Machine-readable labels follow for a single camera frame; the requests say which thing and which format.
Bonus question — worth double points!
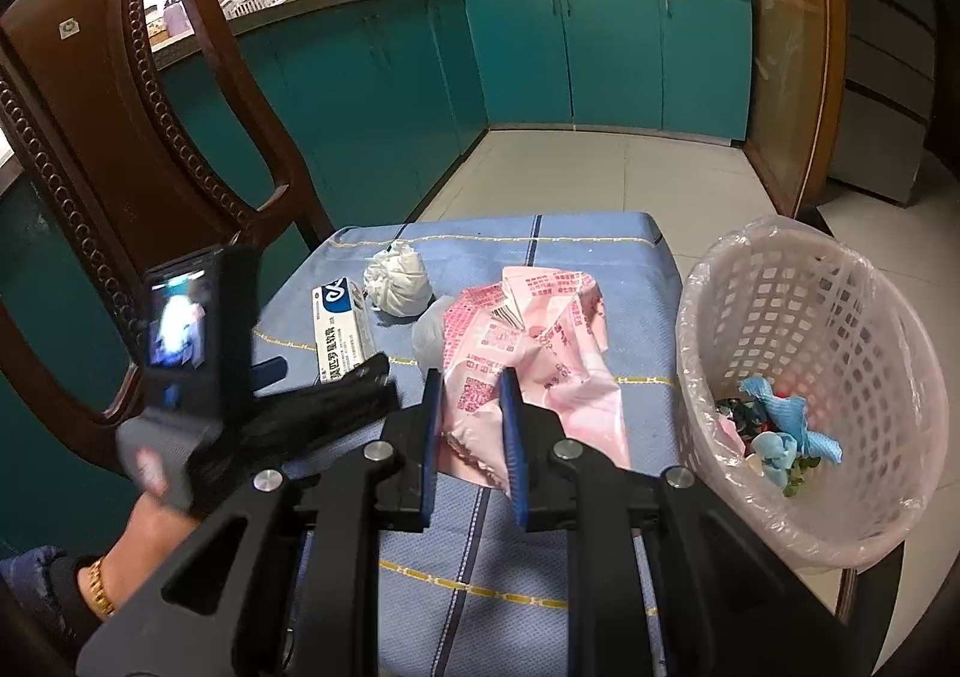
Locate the light blue face mask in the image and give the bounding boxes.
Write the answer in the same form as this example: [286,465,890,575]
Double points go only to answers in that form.
[747,432,797,490]

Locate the blue cloth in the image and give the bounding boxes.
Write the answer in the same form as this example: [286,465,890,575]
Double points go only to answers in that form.
[739,376,843,464]

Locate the pink printed plastic bag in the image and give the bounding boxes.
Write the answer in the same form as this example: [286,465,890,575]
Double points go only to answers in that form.
[439,266,631,492]

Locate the green leafy vegetable sprig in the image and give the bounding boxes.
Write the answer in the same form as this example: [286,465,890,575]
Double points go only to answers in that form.
[782,456,822,498]

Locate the white lined trash basket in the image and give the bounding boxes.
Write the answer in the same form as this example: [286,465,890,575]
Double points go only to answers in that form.
[675,215,949,570]

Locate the teal kitchen cabinets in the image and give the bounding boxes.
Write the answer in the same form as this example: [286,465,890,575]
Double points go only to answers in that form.
[2,0,754,558]

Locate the person's left hand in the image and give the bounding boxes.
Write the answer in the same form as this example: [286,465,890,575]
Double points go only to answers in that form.
[76,493,200,620]

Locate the blue checked tablecloth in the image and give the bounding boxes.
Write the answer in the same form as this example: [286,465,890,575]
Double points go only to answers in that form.
[250,210,685,677]

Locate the white blue toothpaste box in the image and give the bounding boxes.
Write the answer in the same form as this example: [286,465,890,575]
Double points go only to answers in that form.
[311,277,376,383]

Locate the white plastic bag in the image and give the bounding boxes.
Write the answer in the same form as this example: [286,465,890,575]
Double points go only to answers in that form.
[412,295,455,376]

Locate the crumpled white paper ball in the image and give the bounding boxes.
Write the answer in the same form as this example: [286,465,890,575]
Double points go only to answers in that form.
[363,239,433,319]

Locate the carved dark wooden chair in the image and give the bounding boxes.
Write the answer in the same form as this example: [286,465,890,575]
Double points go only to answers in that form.
[2,0,334,472]

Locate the grey refrigerator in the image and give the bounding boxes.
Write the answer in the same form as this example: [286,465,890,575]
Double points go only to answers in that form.
[830,0,935,206]

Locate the wooden framed glass door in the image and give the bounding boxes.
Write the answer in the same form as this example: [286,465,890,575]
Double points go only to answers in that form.
[743,0,848,218]

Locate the black camera with screen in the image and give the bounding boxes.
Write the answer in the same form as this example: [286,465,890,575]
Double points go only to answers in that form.
[143,246,260,422]

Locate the gold bracelet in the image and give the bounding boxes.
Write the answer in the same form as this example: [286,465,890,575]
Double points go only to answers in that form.
[85,556,119,621]

